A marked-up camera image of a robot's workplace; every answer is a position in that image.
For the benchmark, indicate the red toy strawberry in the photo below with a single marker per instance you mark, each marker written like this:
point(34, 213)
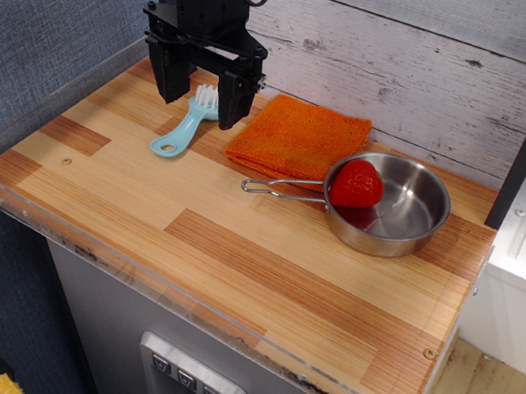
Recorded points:
point(357, 185)

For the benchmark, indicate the small steel pan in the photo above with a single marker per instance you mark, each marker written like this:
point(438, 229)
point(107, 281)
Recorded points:
point(416, 204)

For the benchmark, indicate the grey toy fridge cabinet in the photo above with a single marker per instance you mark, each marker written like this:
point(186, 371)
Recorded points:
point(137, 345)

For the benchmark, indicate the white side cabinet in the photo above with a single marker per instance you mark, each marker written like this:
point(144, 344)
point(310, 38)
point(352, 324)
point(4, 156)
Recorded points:
point(494, 316)

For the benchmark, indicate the clear acrylic table guard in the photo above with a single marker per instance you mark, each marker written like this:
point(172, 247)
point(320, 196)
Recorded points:
point(265, 276)

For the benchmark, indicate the folded orange cloth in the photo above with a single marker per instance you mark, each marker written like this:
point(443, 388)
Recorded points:
point(290, 139)

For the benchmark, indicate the light blue dish brush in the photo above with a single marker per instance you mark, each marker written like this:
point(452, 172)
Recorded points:
point(203, 106)

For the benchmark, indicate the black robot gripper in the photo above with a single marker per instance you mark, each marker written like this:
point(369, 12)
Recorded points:
point(211, 35)

